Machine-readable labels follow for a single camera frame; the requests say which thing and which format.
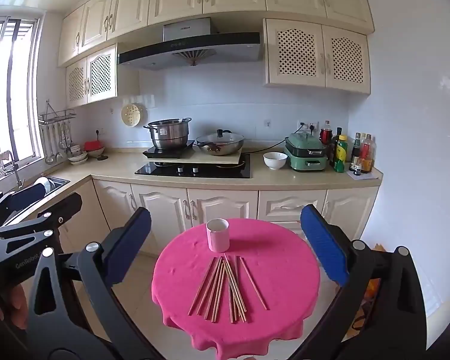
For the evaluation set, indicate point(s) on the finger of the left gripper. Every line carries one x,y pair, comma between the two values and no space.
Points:
51,219
14,202

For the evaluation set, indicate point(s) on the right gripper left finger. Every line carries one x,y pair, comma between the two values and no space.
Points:
73,311

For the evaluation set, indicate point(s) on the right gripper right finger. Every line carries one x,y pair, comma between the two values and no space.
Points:
396,327

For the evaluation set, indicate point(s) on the person left hand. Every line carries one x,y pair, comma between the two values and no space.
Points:
16,307

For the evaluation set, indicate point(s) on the orange snack bag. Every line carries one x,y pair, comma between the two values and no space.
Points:
366,304

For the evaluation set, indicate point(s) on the lower cabinets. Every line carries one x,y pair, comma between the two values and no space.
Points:
107,205

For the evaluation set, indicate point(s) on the cabinets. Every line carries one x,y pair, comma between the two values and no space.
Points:
320,43
107,205

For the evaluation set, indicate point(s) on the steel sink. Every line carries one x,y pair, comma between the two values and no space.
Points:
50,183

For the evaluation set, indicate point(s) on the stacked bowls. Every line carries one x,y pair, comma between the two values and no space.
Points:
77,154

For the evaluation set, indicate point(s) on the steel faucet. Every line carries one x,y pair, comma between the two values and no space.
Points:
8,166

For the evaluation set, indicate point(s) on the red box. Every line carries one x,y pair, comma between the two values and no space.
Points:
92,145

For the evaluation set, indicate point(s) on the black induction cooker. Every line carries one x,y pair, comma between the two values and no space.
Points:
154,152

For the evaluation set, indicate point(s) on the cream round strainer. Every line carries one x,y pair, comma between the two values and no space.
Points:
132,114

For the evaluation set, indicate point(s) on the steel stock pot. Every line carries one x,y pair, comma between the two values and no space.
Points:
169,134

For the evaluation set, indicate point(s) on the pink round tablecloth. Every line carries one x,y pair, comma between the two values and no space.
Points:
261,290

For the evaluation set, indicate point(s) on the soy sauce bottle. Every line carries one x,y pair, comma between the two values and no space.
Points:
355,165

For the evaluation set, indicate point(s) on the pink cup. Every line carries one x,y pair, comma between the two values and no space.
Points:
217,231

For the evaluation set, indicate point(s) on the green yellow oil bottle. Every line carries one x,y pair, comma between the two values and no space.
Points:
341,153

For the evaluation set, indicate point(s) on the window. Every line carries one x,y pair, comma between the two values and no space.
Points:
19,40

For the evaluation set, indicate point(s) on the steel wok with lid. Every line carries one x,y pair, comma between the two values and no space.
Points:
221,143

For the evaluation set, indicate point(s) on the dark glass bottle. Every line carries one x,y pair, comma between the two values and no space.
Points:
333,147

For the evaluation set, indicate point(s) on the black gas hob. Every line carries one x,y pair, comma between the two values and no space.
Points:
241,170

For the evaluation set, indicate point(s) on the green electric grill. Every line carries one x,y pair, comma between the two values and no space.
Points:
305,152

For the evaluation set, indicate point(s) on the white ceramic bowl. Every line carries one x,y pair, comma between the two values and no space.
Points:
275,160

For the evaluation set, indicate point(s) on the range hood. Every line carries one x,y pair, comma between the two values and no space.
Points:
197,44

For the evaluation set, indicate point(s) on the upper cabinets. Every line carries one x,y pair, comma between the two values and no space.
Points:
320,43

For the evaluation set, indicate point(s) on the wall utensil rack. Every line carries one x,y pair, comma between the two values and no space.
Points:
55,134

